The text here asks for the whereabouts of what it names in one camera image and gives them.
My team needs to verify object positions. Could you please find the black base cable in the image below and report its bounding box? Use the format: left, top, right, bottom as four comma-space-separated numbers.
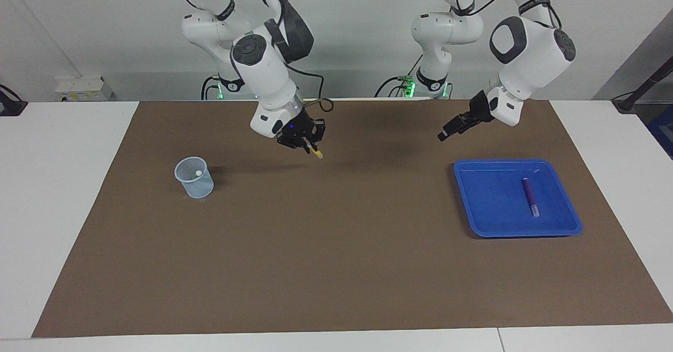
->
374, 52, 424, 98
201, 76, 232, 100

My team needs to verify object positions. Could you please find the black stand pole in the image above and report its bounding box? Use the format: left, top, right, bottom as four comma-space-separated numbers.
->
611, 57, 673, 113

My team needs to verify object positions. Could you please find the black table clamp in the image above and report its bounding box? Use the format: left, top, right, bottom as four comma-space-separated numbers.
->
0, 85, 28, 117

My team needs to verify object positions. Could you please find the blue plastic tray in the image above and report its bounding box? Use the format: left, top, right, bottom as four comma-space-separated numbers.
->
453, 158, 583, 238

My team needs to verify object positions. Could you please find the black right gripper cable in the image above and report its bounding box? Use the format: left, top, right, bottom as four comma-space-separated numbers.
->
226, 0, 334, 113

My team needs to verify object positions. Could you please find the purple pen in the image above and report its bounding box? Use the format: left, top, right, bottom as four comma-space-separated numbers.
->
522, 177, 541, 218

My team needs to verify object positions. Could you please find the black right base cable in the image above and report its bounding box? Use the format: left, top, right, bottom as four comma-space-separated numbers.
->
201, 76, 232, 100

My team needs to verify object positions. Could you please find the white power strip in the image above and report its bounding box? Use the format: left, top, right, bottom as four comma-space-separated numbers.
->
55, 76, 114, 102

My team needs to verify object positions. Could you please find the pale blue mesh cup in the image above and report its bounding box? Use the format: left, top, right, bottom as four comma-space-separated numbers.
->
174, 156, 215, 199

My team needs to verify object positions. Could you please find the blue crate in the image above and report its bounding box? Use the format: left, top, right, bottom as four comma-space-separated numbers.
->
646, 105, 673, 159

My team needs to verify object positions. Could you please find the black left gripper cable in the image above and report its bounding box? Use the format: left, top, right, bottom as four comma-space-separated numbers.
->
456, 0, 563, 32

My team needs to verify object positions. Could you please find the brown table mat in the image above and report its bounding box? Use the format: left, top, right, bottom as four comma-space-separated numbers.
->
32, 98, 673, 338

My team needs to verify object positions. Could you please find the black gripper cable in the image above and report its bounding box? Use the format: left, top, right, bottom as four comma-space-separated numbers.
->
456, 0, 563, 32
226, 0, 334, 113

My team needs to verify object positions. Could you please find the black left base cable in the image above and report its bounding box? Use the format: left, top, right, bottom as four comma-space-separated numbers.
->
374, 52, 424, 98

